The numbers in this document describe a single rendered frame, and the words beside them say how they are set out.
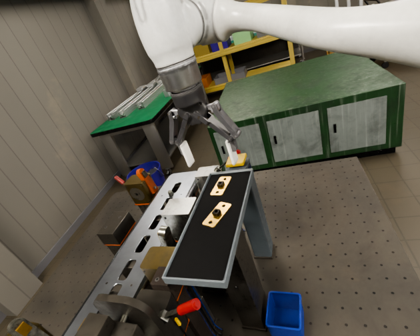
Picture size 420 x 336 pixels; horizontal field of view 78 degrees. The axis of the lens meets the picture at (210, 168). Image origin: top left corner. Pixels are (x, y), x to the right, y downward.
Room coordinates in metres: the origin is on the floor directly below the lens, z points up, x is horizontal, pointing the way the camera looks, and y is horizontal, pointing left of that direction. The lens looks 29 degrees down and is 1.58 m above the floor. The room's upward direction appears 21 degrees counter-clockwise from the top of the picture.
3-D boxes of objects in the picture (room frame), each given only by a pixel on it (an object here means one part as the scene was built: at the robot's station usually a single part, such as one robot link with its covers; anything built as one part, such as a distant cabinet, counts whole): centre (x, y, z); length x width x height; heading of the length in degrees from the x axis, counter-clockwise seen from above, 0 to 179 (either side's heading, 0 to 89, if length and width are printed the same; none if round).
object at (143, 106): (4.17, 0.36, 0.47); 2.47 x 0.93 x 0.94; 158
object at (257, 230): (0.74, -0.09, 0.92); 0.08 x 0.08 x 0.44; 63
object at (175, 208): (0.67, 0.12, 0.90); 0.13 x 0.08 x 0.41; 63
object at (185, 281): (0.51, 0.03, 1.16); 0.37 x 0.14 x 0.02; 153
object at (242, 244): (0.51, 0.03, 0.92); 0.10 x 0.08 x 0.45; 153
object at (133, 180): (1.07, 0.34, 0.88); 0.14 x 0.09 x 0.36; 63
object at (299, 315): (0.44, -0.06, 0.75); 0.11 x 0.10 x 0.09; 153
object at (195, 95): (0.62, -0.01, 1.41); 0.08 x 0.07 x 0.09; 56
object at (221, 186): (0.62, -0.01, 1.17); 0.08 x 0.04 x 0.01; 146
